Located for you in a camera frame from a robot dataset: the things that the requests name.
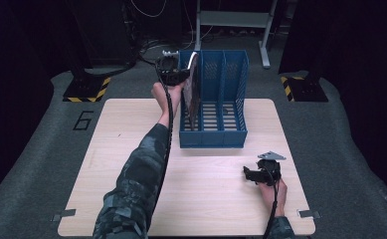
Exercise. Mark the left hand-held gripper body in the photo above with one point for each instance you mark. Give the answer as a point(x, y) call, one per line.
point(167, 69)

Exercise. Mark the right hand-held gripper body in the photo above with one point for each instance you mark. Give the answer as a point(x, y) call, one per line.
point(270, 172)

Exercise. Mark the red illustrated magazine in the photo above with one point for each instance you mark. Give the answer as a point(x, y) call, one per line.
point(191, 89)

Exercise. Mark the blue plastic file rack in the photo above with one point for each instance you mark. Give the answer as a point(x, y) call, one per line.
point(221, 137)

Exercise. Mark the person's right hand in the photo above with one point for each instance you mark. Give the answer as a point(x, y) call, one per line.
point(281, 195)

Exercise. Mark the person's left hand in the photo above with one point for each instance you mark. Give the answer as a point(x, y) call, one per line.
point(162, 99)

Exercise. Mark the small dark scrap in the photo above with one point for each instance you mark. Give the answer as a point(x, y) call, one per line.
point(228, 110)

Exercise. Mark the white metal stand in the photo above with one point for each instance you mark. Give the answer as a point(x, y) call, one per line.
point(234, 18)

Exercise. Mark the black stand with striped base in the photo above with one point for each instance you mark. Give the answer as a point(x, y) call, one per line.
point(305, 89)
point(88, 88)

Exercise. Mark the grey metal table bracket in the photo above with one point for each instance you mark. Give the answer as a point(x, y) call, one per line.
point(64, 214)
point(308, 213)

